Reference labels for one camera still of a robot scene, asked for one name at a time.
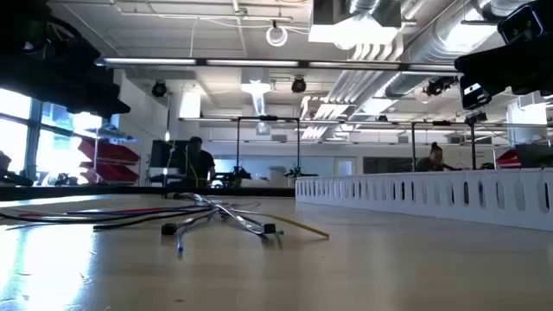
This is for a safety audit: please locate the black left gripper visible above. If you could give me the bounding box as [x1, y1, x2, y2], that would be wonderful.
[0, 55, 130, 120]

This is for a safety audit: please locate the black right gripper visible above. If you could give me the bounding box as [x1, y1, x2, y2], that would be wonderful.
[454, 25, 553, 111]

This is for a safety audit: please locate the white slotted cable duct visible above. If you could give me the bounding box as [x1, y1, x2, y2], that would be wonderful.
[295, 167, 553, 232]

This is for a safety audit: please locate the grey cable with black plug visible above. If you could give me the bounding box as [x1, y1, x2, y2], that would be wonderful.
[162, 211, 217, 238]

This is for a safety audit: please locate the blue cable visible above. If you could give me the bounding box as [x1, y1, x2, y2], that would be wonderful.
[175, 213, 217, 256]

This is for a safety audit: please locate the red bin shelf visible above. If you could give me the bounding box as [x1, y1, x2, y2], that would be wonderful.
[77, 124, 142, 186]

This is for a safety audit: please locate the black monitor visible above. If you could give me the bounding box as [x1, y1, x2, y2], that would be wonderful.
[149, 139, 190, 176]

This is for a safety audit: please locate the person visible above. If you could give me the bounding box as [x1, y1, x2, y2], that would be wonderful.
[414, 141, 461, 173]
[184, 136, 217, 188]

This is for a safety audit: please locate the ceiling light bar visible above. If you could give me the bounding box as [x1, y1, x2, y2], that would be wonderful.
[93, 57, 461, 73]

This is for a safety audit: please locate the black station frame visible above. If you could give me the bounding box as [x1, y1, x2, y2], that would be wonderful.
[236, 115, 302, 178]
[410, 111, 479, 172]

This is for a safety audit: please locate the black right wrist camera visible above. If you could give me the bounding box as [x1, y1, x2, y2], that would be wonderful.
[496, 3, 546, 46]

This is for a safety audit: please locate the black aluminium table frame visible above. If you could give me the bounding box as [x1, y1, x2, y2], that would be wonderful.
[0, 185, 296, 202]

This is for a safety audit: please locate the white cable coil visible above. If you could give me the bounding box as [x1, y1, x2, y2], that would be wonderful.
[264, 23, 289, 48]

